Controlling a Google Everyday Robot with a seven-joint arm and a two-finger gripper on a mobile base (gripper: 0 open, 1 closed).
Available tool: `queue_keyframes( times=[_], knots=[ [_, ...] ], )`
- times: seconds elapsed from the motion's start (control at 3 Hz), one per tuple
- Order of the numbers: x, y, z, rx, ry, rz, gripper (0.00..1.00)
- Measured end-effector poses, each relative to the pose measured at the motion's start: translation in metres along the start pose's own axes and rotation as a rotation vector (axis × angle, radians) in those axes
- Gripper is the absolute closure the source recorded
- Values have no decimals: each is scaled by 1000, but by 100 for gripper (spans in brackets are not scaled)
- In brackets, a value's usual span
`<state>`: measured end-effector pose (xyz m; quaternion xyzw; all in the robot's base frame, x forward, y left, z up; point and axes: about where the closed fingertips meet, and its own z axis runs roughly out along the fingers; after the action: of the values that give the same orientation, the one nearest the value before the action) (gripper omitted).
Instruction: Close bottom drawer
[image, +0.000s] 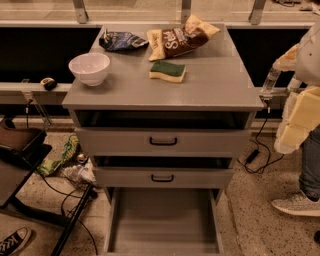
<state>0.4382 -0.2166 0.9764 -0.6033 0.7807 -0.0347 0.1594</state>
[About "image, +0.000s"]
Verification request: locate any grey bottom drawer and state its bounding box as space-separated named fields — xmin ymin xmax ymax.
xmin=103 ymin=188 xmax=224 ymax=256

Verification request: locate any grey drawer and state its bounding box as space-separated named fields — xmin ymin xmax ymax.
xmin=76 ymin=128 xmax=251 ymax=158
xmin=103 ymin=188 xmax=224 ymax=256
xmin=94 ymin=167 xmax=233 ymax=188

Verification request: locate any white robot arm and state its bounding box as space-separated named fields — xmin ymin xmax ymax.
xmin=274 ymin=22 xmax=320 ymax=154

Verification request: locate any grey drawer cabinet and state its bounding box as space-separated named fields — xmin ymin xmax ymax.
xmin=63 ymin=26 xmax=263 ymax=200

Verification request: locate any grey top drawer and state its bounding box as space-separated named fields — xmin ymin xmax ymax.
xmin=76 ymin=128 xmax=251 ymax=158

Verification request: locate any grey middle drawer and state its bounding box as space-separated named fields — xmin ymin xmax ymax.
xmin=94 ymin=167 xmax=233 ymax=188

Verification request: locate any green yellow sponge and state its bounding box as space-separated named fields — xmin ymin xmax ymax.
xmin=149 ymin=60 xmax=186 ymax=83

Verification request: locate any brown yellow chip bag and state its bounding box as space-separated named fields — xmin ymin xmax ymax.
xmin=147 ymin=15 xmax=220 ymax=61

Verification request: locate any crumpled clear plastic wrapper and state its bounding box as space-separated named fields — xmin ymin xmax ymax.
xmin=62 ymin=163 xmax=97 ymax=186

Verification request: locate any white bowl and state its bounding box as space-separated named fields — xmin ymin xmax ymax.
xmin=68 ymin=53 xmax=111 ymax=86

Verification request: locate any blue crumpled chip bag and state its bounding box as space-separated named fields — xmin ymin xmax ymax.
xmin=99 ymin=30 xmax=149 ymax=52

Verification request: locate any clear water bottle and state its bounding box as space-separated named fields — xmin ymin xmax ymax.
xmin=261 ymin=68 xmax=281 ymax=96

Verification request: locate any black yellow tape measure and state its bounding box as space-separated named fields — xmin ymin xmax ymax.
xmin=40 ymin=77 xmax=57 ymax=91

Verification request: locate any green snack bag on floor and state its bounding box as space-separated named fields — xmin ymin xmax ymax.
xmin=36 ymin=135 xmax=79 ymax=177

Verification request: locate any dark side table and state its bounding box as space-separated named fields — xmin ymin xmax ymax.
xmin=0 ymin=118 xmax=93 ymax=256

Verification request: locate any grey sneaker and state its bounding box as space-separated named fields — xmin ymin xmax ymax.
xmin=271 ymin=191 xmax=320 ymax=217

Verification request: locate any blue jeans leg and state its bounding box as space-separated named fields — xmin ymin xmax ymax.
xmin=299 ymin=126 xmax=320 ymax=201

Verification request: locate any black white canvas shoe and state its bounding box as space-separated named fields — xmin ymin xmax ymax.
xmin=0 ymin=227 xmax=32 ymax=256

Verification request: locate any black power cable adapter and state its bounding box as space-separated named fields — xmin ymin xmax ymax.
xmin=237 ymin=109 xmax=284 ymax=174

